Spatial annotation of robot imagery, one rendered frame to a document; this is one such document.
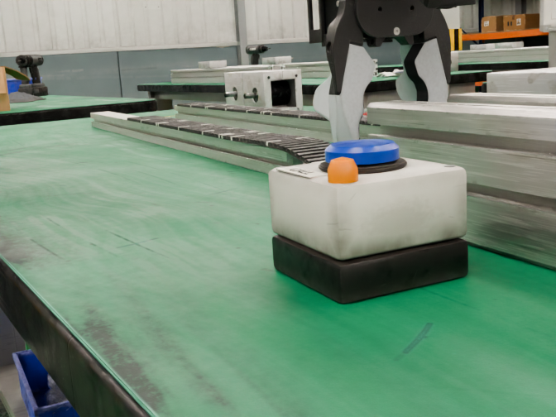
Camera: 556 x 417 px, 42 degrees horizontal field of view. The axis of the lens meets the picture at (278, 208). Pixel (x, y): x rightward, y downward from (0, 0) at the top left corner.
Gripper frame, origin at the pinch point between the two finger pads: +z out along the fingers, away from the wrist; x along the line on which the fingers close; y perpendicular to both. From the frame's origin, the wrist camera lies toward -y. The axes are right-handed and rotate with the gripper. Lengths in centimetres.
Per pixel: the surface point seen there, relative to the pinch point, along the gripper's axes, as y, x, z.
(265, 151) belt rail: 21.1, 2.2, 2.1
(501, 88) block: 2.8, -13.9, -3.4
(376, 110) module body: -5.5, 5.1, -3.5
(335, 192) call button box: -19.9, 17.0, -1.1
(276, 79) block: 88, -32, -3
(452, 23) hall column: 637, -519, -32
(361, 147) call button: -17.6, 14.0, -2.8
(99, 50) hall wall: 1123, -223, -39
